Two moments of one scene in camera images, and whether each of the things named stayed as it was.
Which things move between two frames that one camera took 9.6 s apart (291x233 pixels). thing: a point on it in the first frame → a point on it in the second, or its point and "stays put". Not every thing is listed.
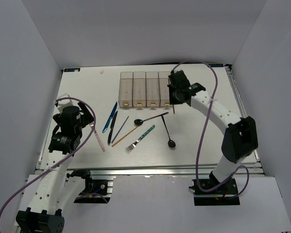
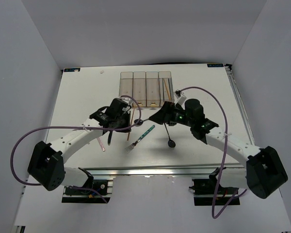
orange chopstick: x=124 y=136 → x=131 y=121
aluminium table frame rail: x=251 y=172 stays put
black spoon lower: x=171 y=143 stays put
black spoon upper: x=139 y=121 stays put
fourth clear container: x=163 y=78 stays put
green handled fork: x=129 y=148 stays put
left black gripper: x=86 y=118 → x=127 y=115
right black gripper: x=172 y=101 → x=165 y=114
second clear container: x=139 y=89 stays put
